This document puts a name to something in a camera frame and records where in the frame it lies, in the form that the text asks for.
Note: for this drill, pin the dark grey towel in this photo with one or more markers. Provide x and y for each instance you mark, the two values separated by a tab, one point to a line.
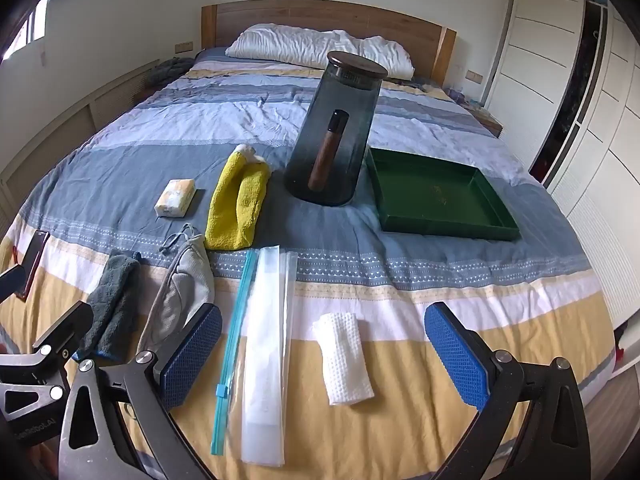
112	295

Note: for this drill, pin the yellow towel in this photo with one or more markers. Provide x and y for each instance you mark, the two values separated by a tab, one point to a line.
225	210

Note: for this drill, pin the smartphone in red case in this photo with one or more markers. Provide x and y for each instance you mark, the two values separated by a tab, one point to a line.
35	260

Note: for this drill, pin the wooden bed with striped quilt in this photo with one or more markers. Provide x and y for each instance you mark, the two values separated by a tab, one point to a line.
400	285

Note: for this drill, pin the wall socket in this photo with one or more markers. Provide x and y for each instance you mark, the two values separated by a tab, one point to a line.
183	48
473	77

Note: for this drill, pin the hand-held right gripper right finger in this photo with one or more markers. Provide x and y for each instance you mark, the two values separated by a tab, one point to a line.
457	360

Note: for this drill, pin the grey knitted cloth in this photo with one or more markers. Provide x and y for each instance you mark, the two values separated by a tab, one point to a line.
170	70

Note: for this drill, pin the green tray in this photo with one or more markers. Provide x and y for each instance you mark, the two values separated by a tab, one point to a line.
430	195

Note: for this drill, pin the window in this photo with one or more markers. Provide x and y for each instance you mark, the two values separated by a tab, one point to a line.
30	20

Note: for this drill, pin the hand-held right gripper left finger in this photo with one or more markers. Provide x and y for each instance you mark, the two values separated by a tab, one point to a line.
192	355

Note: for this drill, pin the clear zip plastic bag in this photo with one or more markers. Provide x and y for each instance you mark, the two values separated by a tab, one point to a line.
267	335

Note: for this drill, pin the wooden nightstand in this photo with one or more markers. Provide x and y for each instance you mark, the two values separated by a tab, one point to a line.
487	120
150	92

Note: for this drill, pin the white waffle cloth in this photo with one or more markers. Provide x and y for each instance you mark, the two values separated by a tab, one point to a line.
342	355

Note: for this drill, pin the blue bed sheet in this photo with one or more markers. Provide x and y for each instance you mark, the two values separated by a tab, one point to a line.
210	56

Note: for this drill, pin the white wardrobe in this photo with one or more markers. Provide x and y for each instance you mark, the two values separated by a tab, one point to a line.
540	35

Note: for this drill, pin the white tissue pack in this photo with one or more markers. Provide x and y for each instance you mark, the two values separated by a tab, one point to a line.
175	197

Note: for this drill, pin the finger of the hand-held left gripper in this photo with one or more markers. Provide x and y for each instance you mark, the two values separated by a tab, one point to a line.
12	280
70	325

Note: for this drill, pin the purple items on nightstand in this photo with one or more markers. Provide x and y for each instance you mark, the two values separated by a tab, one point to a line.
457	95

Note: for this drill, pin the white pillow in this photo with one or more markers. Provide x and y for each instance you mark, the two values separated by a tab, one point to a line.
300	15
392	57
280	45

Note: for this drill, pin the smoked glass pitcher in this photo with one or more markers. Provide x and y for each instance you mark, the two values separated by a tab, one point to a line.
350	125

